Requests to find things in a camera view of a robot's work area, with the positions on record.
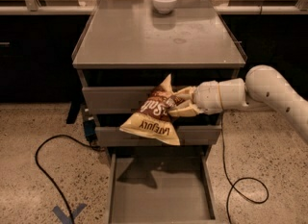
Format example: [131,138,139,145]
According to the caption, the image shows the dark counter cabinet left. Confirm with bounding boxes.
[0,14,89,103]

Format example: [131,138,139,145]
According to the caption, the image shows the black floor cable left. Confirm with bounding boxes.
[34,134,106,224]

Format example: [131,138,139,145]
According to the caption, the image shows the dark counter cabinet right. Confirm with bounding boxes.
[221,14,308,99]

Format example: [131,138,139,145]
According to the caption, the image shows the grey top drawer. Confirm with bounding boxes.
[83,87,153,114]

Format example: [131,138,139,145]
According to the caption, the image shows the brown chip bag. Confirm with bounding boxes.
[120,75,185,146]

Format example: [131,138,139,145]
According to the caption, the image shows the white ceramic bowl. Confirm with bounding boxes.
[152,0,178,14]

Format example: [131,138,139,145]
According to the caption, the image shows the grey drawer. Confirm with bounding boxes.
[95,125,221,147]
[104,156,218,224]
[83,87,153,114]

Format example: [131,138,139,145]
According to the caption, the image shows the grey middle drawer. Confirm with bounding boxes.
[95,125,221,147]

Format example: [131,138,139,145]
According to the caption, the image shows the blue power adapter box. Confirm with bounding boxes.
[83,119,97,142]

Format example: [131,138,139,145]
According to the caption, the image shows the blue tape cross mark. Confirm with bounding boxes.
[52,202,88,224]

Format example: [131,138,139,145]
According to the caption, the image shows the grey metal drawer cabinet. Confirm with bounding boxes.
[71,0,248,224]

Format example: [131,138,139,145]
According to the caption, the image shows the black floor cable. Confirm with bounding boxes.
[34,134,106,224]
[220,115,270,224]

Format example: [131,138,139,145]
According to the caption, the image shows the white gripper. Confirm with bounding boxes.
[168,78,247,117]

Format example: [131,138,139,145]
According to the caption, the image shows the dark counter cabinet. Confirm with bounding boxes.
[221,14,308,99]
[0,14,89,103]

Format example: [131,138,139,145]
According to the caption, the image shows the black floor cable right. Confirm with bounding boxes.
[220,115,270,224]

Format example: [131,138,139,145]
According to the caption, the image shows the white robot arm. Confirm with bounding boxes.
[168,65,308,142]

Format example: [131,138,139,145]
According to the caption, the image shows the grey bottom drawer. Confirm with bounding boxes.
[104,156,218,224]

